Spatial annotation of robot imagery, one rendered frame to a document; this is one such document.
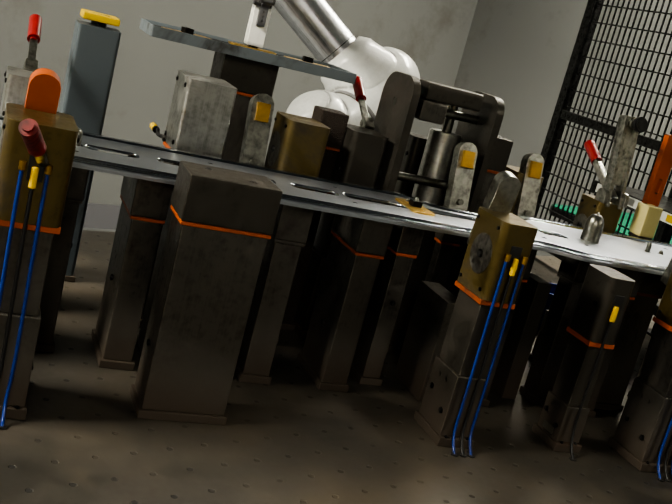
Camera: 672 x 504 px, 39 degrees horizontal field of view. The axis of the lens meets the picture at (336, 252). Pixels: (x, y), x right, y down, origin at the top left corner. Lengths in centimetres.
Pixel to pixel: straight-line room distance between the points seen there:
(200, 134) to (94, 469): 58
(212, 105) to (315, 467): 58
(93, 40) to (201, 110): 25
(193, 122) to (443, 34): 435
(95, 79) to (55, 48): 281
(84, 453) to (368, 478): 36
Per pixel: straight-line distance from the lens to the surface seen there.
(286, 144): 154
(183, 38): 163
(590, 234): 167
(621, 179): 188
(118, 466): 116
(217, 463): 121
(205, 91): 149
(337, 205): 137
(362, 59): 219
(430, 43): 571
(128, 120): 468
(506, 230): 134
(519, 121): 555
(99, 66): 165
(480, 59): 581
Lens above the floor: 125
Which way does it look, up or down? 13 degrees down
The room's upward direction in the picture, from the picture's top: 15 degrees clockwise
